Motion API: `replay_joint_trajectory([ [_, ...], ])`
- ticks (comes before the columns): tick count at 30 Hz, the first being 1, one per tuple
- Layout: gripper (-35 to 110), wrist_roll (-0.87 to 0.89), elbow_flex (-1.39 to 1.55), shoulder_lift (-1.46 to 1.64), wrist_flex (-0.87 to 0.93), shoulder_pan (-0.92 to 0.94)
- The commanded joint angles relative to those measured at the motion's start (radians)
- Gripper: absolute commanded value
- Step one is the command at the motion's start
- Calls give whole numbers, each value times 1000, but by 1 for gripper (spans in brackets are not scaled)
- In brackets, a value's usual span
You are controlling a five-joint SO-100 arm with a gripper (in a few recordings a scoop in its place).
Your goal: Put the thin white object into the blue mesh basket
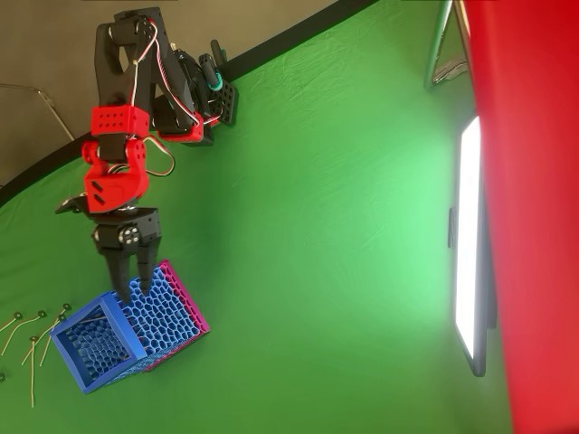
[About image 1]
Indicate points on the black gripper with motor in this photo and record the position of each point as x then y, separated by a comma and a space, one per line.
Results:
144, 227

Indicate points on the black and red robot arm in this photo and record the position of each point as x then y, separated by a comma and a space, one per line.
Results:
117, 119

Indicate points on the blue and pink mesh basket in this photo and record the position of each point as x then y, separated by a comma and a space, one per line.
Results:
163, 316

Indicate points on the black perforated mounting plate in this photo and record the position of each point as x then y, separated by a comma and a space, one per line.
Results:
227, 101

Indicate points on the green cloth with black border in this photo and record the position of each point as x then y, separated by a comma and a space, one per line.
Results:
339, 203

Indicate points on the bright LED light panel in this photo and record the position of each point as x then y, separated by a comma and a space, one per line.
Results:
466, 235

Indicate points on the red cloth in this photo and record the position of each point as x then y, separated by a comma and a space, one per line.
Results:
534, 203

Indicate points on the small wrist camera on bracket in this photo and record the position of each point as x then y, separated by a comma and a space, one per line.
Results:
70, 205

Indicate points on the metal frame stand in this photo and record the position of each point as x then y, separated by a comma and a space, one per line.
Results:
436, 45

